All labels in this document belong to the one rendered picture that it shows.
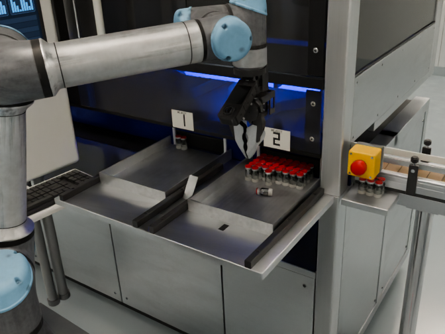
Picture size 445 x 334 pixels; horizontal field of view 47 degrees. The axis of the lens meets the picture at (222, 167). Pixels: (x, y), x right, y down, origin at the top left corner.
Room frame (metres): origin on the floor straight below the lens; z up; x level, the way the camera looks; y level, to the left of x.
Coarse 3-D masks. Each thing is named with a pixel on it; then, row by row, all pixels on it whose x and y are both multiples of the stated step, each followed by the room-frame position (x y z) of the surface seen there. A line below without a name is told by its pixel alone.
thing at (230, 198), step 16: (224, 176) 1.34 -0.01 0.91; (240, 176) 1.38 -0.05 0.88; (208, 192) 1.27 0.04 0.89; (224, 192) 1.28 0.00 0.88; (240, 192) 1.28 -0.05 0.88; (288, 192) 1.27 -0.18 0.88; (304, 192) 1.20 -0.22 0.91; (192, 208) 1.19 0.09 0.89; (208, 208) 1.16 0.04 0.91; (224, 208) 1.19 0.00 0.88; (240, 208) 1.19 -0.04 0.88; (256, 208) 1.18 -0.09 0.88; (272, 208) 1.18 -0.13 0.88; (288, 208) 1.12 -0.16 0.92; (240, 224) 1.10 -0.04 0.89; (256, 224) 1.07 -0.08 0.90; (272, 224) 1.05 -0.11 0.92
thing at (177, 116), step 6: (174, 114) 1.55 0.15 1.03; (180, 114) 1.53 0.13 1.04; (186, 114) 1.52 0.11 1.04; (192, 114) 1.50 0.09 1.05; (174, 120) 1.55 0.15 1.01; (180, 120) 1.53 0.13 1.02; (186, 120) 1.52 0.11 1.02; (192, 120) 1.50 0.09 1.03; (174, 126) 1.55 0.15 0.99; (180, 126) 1.53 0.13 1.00; (186, 126) 1.52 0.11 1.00; (192, 126) 1.51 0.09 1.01
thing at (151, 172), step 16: (160, 144) 1.62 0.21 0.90; (128, 160) 1.49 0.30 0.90; (144, 160) 1.53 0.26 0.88; (160, 160) 1.53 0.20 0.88; (176, 160) 1.52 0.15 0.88; (192, 160) 1.51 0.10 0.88; (208, 160) 1.51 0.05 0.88; (224, 160) 1.49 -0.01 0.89; (112, 176) 1.36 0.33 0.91; (128, 176) 1.42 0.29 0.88; (144, 176) 1.41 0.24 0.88; (160, 176) 1.41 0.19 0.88; (176, 176) 1.40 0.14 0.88; (144, 192) 1.29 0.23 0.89; (160, 192) 1.25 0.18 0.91
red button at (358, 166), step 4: (356, 160) 1.18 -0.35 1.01; (360, 160) 1.17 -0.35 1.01; (352, 164) 1.17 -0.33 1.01; (356, 164) 1.16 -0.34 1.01; (360, 164) 1.16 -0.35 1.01; (364, 164) 1.16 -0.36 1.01; (352, 168) 1.17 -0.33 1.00; (356, 168) 1.16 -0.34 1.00; (360, 168) 1.16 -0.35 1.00; (364, 168) 1.16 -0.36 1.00; (352, 172) 1.17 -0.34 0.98; (356, 172) 1.16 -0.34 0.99; (360, 172) 1.16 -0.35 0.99; (364, 172) 1.16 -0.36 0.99
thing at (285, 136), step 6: (270, 132) 1.34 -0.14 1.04; (276, 132) 1.33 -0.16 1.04; (282, 132) 1.32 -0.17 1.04; (288, 132) 1.31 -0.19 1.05; (264, 138) 1.36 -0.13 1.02; (270, 138) 1.34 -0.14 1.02; (282, 138) 1.32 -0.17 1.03; (288, 138) 1.31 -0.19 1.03; (264, 144) 1.36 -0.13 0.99; (270, 144) 1.34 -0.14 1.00; (282, 144) 1.32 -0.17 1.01; (288, 144) 1.31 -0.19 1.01; (288, 150) 1.31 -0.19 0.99
